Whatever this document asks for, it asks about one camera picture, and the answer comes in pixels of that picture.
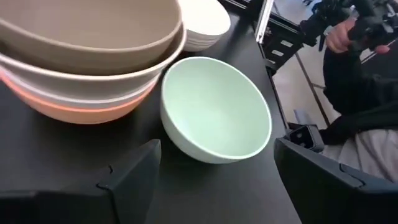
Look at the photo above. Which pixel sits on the cream bowl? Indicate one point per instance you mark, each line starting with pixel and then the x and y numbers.
pixel 93 84

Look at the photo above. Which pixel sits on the taupe bowl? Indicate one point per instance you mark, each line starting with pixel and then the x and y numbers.
pixel 87 28

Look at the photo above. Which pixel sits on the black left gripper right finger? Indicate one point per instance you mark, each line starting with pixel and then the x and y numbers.
pixel 335 193

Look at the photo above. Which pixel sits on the large white ribbed bowl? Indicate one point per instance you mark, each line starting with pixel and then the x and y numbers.
pixel 205 21

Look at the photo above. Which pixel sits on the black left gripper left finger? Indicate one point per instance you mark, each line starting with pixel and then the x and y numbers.
pixel 130 186

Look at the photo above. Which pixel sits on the person's hand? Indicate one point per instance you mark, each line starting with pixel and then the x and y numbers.
pixel 339 37

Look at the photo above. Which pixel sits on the orange bowl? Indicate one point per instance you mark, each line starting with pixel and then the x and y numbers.
pixel 77 115

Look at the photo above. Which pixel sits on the mint green bowl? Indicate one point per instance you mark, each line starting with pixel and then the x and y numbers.
pixel 214 109

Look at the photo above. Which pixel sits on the person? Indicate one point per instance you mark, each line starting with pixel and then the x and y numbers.
pixel 354 87

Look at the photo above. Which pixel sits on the silver aluminium post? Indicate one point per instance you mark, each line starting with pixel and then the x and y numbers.
pixel 264 18

